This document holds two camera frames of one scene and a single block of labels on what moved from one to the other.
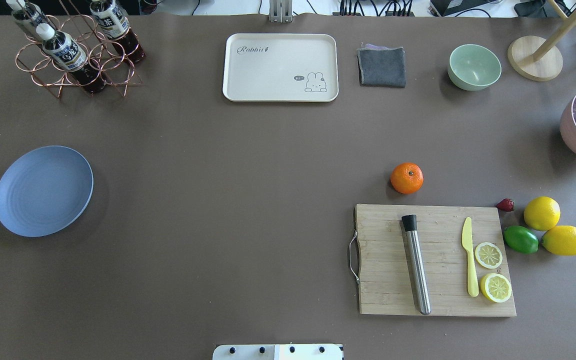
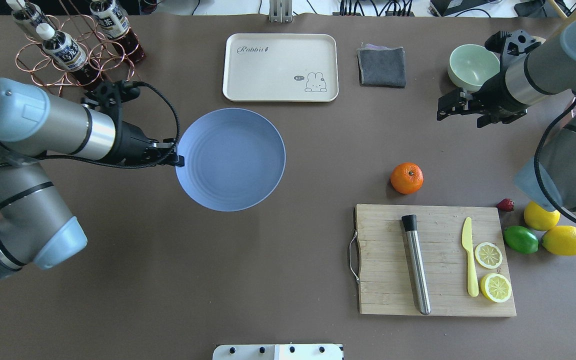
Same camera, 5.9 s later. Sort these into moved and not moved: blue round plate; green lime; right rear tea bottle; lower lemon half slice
Moved: blue round plate
Not moved: lower lemon half slice; green lime; right rear tea bottle
